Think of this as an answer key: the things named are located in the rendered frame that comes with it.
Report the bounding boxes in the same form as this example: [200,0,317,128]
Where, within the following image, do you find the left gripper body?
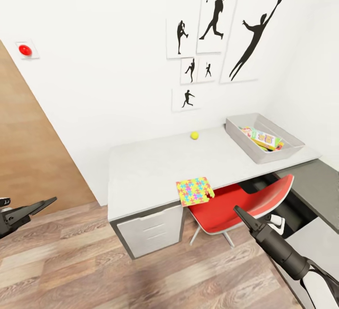
[0,209,31,239]

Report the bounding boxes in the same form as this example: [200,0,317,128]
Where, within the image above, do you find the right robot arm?
[234,206,339,309]

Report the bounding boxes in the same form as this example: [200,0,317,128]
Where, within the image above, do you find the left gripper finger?
[3,200,45,230]
[30,197,57,215]

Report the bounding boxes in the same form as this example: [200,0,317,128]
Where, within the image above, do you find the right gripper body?
[250,223,293,264]

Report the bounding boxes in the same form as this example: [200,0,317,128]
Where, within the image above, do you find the tennis ball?
[191,131,200,140]

